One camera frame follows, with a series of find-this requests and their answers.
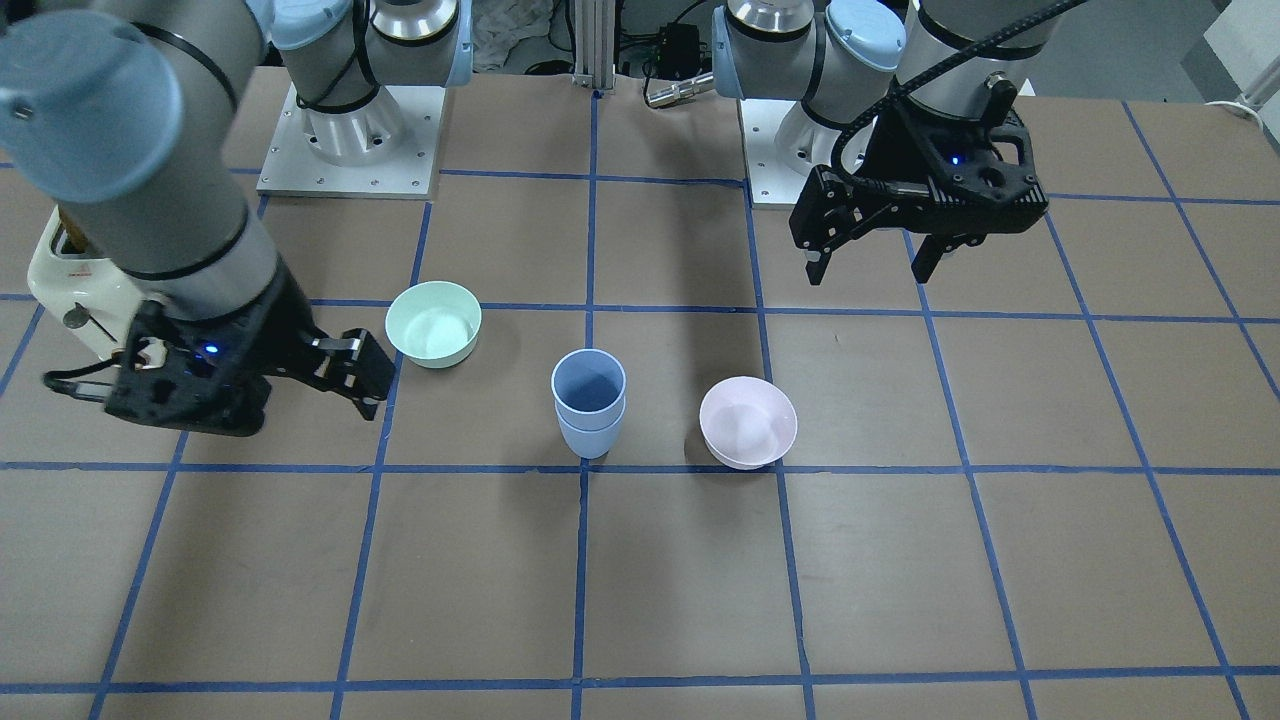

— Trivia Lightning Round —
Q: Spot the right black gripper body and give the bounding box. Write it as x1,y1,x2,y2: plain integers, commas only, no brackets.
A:
125,265,396,401

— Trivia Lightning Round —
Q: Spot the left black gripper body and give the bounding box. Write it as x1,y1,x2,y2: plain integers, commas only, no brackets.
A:
788,100,1050,251

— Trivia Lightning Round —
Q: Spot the blue cup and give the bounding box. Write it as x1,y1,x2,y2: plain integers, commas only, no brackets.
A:
550,348,627,430
556,404,626,459

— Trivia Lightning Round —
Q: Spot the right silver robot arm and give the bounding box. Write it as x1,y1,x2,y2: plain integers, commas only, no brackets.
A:
3,1,475,437

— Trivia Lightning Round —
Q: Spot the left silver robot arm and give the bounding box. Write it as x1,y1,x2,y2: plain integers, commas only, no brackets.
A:
712,1,1074,284

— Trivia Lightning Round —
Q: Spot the green bowl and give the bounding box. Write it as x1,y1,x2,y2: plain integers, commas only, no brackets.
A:
384,281,483,369

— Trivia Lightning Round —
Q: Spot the cream white toaster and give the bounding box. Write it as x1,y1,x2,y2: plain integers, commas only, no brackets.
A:
27,208,142,360

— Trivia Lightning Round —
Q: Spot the pink bowl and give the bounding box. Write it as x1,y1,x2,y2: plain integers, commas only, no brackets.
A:
698,375,799,470

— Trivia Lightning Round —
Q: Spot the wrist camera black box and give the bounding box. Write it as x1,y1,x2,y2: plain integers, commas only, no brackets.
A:
42,336,271,437

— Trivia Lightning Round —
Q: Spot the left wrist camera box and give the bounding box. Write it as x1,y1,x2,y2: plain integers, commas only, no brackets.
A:
924,109,1041,208

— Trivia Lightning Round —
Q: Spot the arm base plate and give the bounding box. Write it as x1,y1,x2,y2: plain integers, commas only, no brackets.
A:
739,99,840,209
256,86,447,200

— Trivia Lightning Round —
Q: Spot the aluminium frame post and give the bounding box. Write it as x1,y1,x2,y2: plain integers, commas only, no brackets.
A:
570,0,618,95

